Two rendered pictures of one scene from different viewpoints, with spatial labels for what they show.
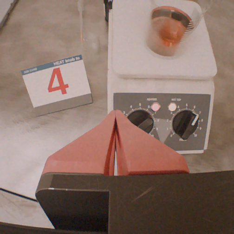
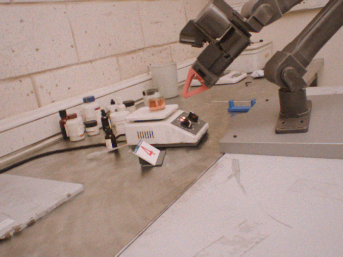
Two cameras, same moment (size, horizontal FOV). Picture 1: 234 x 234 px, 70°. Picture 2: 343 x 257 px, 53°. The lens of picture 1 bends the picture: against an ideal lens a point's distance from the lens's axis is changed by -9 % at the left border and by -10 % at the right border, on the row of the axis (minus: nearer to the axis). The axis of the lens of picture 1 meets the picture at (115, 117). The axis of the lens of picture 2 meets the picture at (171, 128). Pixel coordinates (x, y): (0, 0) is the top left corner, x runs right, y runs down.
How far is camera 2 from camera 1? 0.83 m
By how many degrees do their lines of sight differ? 69
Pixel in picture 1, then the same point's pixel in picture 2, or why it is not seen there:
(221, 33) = not seen: hidden behind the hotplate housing
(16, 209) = (217, 169)
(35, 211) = (220, 163)
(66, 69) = (144, 145)
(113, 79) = (164, 122)
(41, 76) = (141, 151)
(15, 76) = (124, 174)
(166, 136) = (195, 124)
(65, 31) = (108, 161)
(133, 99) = (175, 121)
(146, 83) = (171, 118)
